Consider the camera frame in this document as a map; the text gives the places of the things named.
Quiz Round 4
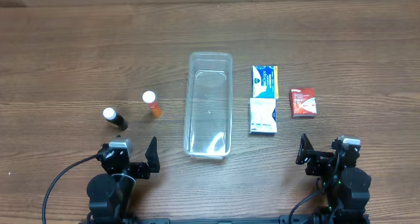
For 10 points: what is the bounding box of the red white medicine box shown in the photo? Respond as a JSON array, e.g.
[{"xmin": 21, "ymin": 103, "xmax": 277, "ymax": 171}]
[{"xmin": 289, "ymin": 87, "xmax": 317, "ymax": 118}]

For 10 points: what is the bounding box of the black bottle white cap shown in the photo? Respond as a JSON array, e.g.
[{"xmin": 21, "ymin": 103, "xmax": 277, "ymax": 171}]
[{"xmin": 102, "ymin": 107, "xmax": 128, "ymax": 131}]

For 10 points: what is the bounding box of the white blue medicine box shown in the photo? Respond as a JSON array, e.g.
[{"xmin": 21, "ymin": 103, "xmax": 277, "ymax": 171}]
[{"xmin": 249, "ymin": 98, "xmax": 277, "ymax": 134}]

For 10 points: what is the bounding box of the orange bottle white cap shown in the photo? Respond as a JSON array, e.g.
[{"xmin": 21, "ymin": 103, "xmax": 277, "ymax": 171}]
[{"xmin": 142, "ymin": 91, "xmax": 162, "ymax": 118}]

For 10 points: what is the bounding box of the clear plastic container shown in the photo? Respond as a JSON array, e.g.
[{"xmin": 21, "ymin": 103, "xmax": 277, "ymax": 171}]
[{"xmin": 184, "ymin": 52, "xmax": 233, "ymax": 160}]

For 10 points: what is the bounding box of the blue VapoDrops box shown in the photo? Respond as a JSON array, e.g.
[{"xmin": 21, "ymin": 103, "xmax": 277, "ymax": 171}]
[{"xmin": 252, "ymin": 65, "xmax": 279, "ymax": 99}]

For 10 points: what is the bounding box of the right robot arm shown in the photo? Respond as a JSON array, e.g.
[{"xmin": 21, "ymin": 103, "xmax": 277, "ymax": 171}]
[{"xmin": 287, "ymin": 134, "xmax": 371, "ymax": 223}]

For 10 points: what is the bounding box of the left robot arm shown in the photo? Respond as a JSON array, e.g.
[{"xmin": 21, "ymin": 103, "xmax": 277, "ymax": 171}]
[{"xmin": 87, "ymin": 137, "xmax": 160, "ymax": 223}]

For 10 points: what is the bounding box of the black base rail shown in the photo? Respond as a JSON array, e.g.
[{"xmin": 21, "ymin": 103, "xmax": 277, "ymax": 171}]
[{"xmin": 78, "ymin": 213, "xmax": 371, "ymax": 224}]

